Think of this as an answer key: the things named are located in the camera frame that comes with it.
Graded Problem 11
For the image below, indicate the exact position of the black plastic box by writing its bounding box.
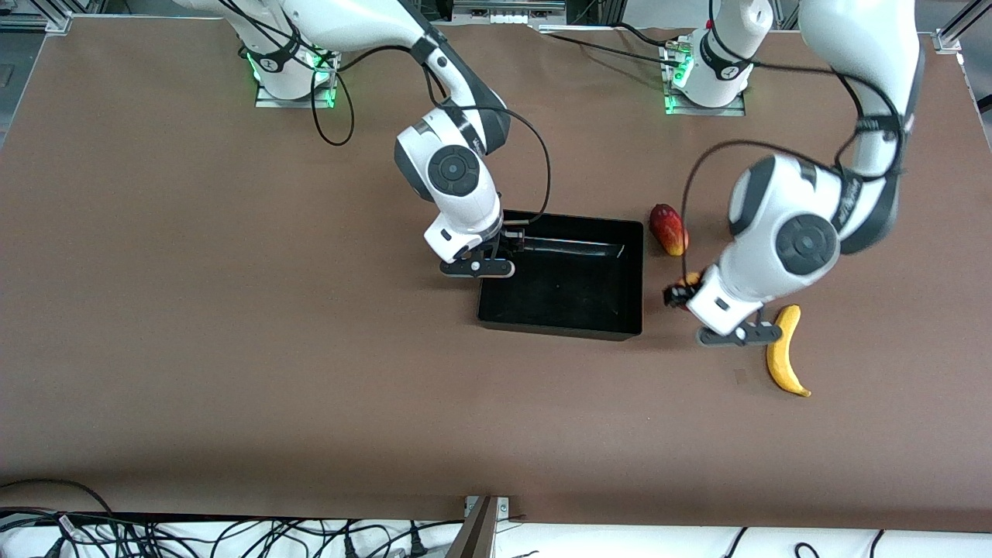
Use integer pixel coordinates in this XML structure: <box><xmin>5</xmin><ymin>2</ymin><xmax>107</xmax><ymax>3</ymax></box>
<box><xmin>477</xmin><ymin>210</ymin><xmax>646</xmax><ymax>342</ymax></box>

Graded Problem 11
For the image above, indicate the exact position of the yellow banana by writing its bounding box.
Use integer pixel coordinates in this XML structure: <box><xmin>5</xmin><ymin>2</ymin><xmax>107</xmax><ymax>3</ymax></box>
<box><xmin>766</xmin><ymin>305</ymin><xmax>813</xmax><ymax>398</ymax></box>

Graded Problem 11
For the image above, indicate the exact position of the red yellow mango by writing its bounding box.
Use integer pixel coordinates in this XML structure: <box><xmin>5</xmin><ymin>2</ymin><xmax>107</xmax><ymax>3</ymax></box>
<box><xmin>649</xmin><ymin>203</ymin><xmax>690</xmax><ymax>257</ymax></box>

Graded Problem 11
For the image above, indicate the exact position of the small metal mounting plate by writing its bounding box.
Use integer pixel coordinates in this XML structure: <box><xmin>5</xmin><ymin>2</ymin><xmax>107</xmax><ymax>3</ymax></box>
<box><xmin>463</xmin><ymin>496</ymin><xmax>512</xmax><ymax>520</ymax></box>

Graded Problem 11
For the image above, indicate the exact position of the brown table cover sheet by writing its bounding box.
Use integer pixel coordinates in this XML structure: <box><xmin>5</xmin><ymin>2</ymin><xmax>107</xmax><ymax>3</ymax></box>
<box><xmin>0</xmin><ymin>15</ymin><xmax>992</xmax><ymax>536</ymax></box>

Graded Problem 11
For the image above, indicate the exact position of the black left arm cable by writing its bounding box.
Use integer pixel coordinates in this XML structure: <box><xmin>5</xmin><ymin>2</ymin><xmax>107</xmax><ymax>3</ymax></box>
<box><xmin>680</xmin><ymin>0</ymin><xmax>908</xmax><ymax>268</ymax></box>

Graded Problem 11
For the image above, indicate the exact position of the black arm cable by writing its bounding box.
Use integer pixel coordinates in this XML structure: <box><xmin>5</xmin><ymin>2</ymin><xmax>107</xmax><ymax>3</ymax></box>
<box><xmin>221</xmin><ymin>0</ymin><xmax>553</xmax><ymax>229</ymax></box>
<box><xmin>680</xmin><ymin>0</ymin><xmax>908</xmax><ymax>268</ymax></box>

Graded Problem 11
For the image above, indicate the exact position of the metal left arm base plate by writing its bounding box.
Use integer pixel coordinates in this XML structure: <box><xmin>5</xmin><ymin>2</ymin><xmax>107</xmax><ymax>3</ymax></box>
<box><xmin>663</xmin><ymin>39</ymin><xmax>747</xmax><ymax>118</ymax></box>

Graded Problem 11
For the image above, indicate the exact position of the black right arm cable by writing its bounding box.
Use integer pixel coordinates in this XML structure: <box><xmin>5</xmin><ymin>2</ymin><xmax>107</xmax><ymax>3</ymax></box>
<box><xmin>221</xmin><ymin>0</ymin><xmax>553</xmax><ymax>229</ymax></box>

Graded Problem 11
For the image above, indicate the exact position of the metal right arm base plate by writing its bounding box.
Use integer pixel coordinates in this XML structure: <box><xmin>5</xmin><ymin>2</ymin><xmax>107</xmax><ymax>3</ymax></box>
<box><xmin>254</xmin><ymin>46</ymin><xmax>338</xmax><ymax>109</ymax></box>

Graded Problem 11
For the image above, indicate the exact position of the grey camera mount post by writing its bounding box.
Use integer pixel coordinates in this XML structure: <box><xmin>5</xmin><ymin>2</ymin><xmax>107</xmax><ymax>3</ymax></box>
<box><xmin>446</xmin><ymin>496</ymin><xmax>498</xmax><ymax>558</ymax></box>

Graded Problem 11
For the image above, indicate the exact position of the aluminium frame profile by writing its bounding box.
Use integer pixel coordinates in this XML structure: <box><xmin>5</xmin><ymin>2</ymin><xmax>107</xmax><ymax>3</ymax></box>
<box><xmin>934</xmin><ymin>0</ymin><xmax>992</xmax><ymax>53</ymax></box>
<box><xmin>0</xmin><ymin>0</ymin><xmax>75</xmax><ymax>33</ymax></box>

